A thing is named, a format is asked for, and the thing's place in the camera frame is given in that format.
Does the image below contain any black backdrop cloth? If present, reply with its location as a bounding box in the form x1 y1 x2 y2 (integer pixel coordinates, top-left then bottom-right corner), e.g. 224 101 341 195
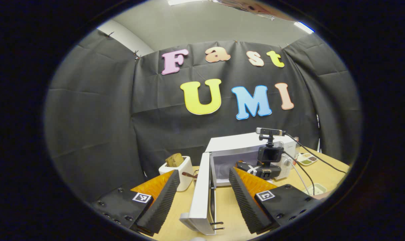
44 29 362 201

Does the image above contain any white microwave oven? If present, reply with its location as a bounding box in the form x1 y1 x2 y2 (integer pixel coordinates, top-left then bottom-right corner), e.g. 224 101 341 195
179 132 298 235

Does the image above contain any white toaster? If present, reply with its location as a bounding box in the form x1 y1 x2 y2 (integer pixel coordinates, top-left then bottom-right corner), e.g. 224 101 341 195
158 156 198 192

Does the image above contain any brown toast slice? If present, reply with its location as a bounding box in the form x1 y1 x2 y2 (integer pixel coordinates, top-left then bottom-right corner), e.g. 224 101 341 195
165 153 185 167

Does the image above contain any ceiling light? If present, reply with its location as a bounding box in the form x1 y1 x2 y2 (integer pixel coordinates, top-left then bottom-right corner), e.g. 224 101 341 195
294 21 315 34

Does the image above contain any white cable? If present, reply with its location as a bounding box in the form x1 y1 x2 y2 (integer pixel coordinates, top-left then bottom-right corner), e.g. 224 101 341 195
285 157 310 195

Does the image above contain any pale green tray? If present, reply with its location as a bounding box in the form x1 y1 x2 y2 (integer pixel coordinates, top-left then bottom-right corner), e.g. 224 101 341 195
303 183 327 196

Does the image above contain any black cable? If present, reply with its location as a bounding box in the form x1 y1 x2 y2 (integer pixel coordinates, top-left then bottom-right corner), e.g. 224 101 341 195
284 133 347 175
283 151 315 196

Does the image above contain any white divided bean dish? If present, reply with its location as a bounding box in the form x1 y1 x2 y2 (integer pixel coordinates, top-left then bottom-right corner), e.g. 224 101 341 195
297 153 318 166

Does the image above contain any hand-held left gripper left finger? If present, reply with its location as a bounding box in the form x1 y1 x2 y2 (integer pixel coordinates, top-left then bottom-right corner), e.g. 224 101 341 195
90 170 181 235

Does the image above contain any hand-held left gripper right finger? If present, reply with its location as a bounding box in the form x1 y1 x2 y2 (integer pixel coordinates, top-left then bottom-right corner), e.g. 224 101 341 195
228 166 323 235

